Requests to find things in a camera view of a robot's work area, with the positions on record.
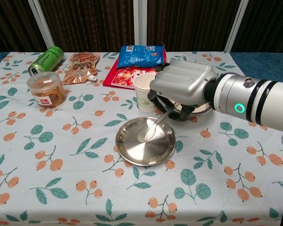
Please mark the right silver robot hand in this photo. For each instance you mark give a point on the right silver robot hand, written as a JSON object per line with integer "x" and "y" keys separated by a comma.
{"x": 184, "y": 82}

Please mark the metal spoon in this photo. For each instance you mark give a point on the metal spoon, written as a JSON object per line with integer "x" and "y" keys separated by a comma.
{"x": 148, "y": 130}

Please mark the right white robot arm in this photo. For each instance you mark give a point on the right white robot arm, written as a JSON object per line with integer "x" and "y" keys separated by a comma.
{"x": 252, "y": 101}

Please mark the steel bowl of rice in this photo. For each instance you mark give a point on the steel bowl of rice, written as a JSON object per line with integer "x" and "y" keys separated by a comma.
{"x": 202, "y": 108}

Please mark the white floral paper cup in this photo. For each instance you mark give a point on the white floral paper cup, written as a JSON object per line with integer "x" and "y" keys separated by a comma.
{"x": 141, "y": 94}

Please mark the round steel plate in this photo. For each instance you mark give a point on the round steel plate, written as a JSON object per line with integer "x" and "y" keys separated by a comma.
{"x": 145, "y": 143}

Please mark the blue snack bag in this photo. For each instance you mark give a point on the blue snack bag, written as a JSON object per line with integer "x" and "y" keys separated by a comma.
{"x": 141, "y": 57}

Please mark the red snack package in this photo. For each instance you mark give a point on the red snack package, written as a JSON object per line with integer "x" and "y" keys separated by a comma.
{"x": 119, "y": 76}

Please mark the brown spouted drink pouch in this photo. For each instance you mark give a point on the brown spouted drink pouch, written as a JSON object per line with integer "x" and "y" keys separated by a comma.
{"x": 80, "y": 68}

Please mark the floral fruit print tablecloth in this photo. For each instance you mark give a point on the floral fruit print tablecloth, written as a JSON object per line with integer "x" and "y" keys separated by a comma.
{"x": 61, "y": 141}

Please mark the clear jar of rubber bands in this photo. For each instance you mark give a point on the clear jar of rubber bands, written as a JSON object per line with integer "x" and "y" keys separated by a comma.
{"x": 46, "y": 90}

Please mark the green drink can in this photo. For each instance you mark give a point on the green drink can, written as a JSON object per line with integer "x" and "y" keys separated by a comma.
{"x": 47, "y": 60}

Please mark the white metal frame post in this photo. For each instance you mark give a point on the white metal frame post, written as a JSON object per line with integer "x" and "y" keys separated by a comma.
{"x": 41, "y": 23}
{"x": 237, "y": 24}
{"x": 140, "y": 22}

